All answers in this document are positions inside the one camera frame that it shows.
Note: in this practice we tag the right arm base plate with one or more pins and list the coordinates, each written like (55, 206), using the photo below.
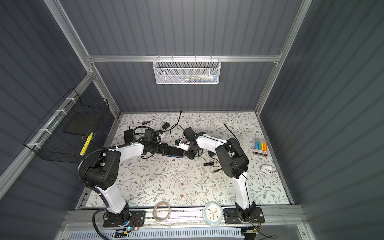
(237, 216)

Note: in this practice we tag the highlighter marker pack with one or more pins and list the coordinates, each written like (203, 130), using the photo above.
(260, 147)

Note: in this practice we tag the black flat box in basket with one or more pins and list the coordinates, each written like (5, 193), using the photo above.
(83, 124)

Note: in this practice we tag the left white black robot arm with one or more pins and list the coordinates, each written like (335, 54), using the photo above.
(98, 171)

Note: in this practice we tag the floral table mat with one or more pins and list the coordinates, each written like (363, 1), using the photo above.
(143, 182)

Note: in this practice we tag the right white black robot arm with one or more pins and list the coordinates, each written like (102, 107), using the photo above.
(234, 162)

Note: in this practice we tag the yellow black striped item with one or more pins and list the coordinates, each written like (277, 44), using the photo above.
(86, 144)

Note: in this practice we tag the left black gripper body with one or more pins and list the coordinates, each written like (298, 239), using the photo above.
(159, 148)

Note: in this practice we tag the small white cylinder object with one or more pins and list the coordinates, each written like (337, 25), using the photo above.
(267, 168)

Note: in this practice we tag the white wire mesh basket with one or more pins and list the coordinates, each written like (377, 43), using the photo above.
(187, 73)

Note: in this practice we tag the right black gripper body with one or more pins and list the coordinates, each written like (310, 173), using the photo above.
(190, 153)

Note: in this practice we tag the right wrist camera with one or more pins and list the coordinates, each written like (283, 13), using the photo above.
(179, 144)

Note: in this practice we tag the black wire basket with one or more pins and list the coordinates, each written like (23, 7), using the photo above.
(50, 143)

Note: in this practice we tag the black power adapter left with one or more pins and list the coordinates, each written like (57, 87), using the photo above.
(165, 126)

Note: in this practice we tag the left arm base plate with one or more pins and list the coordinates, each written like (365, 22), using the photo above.
(127, 218)

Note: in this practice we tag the small black power adapter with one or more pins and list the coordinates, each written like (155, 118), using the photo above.
(211, 154)

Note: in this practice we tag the clear tape roll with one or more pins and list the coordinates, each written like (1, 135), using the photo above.
(161, 212)

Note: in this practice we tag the white round clock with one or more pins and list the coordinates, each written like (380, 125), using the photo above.
(213, 214)

